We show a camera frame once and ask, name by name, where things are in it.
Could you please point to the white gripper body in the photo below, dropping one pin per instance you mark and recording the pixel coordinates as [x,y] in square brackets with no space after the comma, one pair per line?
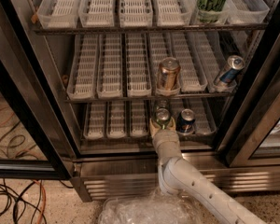
[165,136]

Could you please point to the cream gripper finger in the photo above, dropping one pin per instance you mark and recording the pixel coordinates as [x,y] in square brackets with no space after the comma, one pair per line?
[154,128]
[171,125]

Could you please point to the green can front bottom shelf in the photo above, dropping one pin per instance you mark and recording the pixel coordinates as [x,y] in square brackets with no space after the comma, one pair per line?
[162,117]

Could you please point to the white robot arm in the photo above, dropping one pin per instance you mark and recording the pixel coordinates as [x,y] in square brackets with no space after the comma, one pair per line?
[176,174]

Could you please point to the dark blue can bottom shelf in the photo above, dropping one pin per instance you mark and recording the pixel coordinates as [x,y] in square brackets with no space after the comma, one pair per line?
[185,121]

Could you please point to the green can rear bottom shelf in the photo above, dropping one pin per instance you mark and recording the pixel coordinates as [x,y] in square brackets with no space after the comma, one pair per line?
[162,103]

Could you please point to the copper can middle shelf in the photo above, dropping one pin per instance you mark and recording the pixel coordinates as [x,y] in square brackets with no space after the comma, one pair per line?
[168,72]

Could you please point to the stainless fridge base grille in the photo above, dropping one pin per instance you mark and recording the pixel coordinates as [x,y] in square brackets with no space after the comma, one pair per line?
[137,175]

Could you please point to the right glass fridge door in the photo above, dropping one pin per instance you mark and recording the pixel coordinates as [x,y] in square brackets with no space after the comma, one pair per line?
[245,139]

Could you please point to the glass fridge door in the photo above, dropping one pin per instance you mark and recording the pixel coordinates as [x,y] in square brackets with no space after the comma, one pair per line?
[245,139]
[34,69]

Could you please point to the blue silver can middle shelf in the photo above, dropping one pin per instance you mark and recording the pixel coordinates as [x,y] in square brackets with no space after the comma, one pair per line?
[233,66]

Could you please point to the left glass fridge door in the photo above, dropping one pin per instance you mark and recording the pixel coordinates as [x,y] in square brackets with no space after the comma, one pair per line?
[34,69]

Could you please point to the tall green can top shelf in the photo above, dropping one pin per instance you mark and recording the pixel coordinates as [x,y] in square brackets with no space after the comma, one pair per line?
[210,11]

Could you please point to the clear plastic bag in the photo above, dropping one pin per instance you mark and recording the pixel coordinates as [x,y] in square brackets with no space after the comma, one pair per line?
[155,208]

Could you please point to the bottom wire shelf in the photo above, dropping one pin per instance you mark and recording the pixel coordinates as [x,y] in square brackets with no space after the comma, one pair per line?
[206,139]

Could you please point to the wire shelf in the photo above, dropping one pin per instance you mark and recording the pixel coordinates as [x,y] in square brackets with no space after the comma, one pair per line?
[153,29]
[206,139]
[152,97]

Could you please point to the middle wire shelf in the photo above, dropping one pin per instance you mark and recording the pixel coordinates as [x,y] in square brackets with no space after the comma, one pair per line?
[152,97]

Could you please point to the top wire shelf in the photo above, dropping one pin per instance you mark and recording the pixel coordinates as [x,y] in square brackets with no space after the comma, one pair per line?
[153,29]

